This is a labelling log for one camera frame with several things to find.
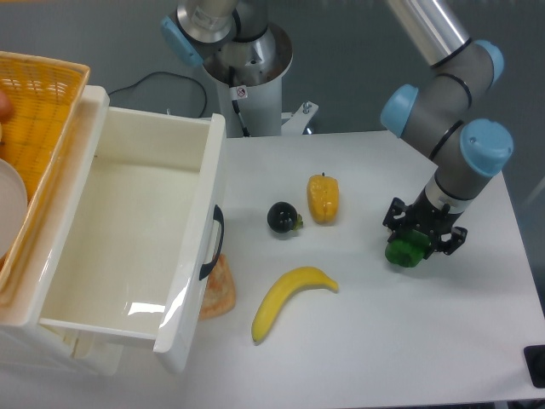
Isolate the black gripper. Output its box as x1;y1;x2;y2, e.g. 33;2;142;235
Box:
382;190;468;260

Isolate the green bell pepper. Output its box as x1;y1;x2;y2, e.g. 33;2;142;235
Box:
385;230;430;268

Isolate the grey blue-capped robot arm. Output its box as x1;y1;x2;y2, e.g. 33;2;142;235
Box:
161;1;513;268

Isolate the yellow bell pepper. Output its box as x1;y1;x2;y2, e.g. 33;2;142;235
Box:
307;174;340;224

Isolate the dark purple mangosteen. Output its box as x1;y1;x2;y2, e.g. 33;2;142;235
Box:
267;201;303;234

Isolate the yellow banana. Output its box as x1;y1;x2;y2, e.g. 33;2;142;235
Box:
250;266;339;345

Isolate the black corner device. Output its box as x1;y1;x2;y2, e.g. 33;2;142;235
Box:
523;345;545;389

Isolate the orange bread slice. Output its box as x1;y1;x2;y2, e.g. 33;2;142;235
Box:
198;253;236;320

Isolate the white open drawer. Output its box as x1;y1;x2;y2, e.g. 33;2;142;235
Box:
39;108;227;373

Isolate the orange woven basket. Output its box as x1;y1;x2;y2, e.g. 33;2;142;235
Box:
1;51;90;291

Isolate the white drawer cabinet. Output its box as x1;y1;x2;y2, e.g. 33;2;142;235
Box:
1;86;123;375

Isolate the white plate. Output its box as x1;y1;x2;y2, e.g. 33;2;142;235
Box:
0;159;27;257

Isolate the red fruit in basket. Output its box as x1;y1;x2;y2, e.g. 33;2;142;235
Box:
0;90;14;123

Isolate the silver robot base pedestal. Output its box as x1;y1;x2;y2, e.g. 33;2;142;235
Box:
204;23;318;138

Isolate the black cable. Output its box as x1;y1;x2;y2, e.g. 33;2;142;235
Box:
108;71;209;118

